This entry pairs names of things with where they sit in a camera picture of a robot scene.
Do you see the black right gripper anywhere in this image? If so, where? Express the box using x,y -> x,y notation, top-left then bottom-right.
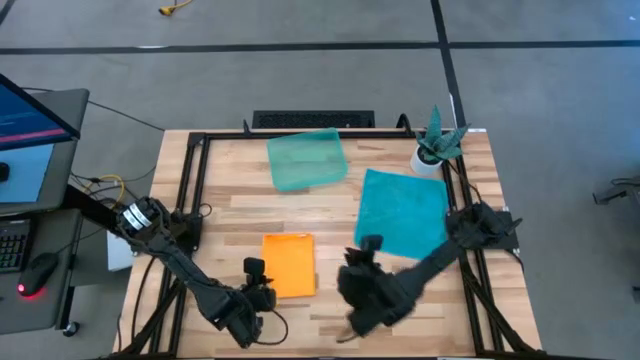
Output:
337,248 -> 417,337

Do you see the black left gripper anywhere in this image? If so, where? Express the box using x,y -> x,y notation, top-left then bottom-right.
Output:
223,283 -> 278,350

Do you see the orange microfiber towel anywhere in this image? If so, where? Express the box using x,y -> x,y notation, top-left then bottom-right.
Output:
261,233 -> 318,300

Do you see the teal microfiber towel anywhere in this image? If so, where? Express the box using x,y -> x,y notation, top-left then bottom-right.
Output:
353,168 -> 450,261

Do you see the translucent teal plastic basket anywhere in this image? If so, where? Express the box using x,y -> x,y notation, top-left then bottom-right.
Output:
265,127 -> 350,193

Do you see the white box under table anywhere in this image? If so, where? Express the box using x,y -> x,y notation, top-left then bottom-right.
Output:
106,237 -> 135,272

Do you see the green plant in white pot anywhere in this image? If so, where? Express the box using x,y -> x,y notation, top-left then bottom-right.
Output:
409,104 -> 471,177

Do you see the grey computer desk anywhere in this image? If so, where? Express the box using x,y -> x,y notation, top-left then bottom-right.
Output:
0,207 -> 84,336

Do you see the black computer mouse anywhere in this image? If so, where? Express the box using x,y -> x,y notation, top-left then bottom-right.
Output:
17,252 -> 59,300

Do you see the grey framed display screen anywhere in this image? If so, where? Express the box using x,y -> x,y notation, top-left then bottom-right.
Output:
0,88 -> 90,217

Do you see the black computer keyboard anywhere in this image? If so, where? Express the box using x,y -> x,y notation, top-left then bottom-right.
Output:
0,218 -> 32,275

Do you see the black chair base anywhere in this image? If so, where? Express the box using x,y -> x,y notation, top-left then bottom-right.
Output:
592,175 -> 640,206

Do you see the black edged computer monitor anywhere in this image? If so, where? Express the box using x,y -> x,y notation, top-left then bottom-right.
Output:
0,72 -> 82,152

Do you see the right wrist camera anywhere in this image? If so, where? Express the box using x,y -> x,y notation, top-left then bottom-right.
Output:
359,234 -> 385,254

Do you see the black metal table frame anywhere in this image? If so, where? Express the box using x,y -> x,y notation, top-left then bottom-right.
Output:
112,127 -> 551,360

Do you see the yellow cable by desk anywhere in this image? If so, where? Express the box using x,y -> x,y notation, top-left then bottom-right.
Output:
82,173 -> 125,206

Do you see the thin black floor cable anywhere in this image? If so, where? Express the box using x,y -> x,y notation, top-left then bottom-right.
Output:
22,87 -> 166,133

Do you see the yellow floor cable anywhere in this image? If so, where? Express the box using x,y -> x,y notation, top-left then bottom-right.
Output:
158,0 -> 195,17

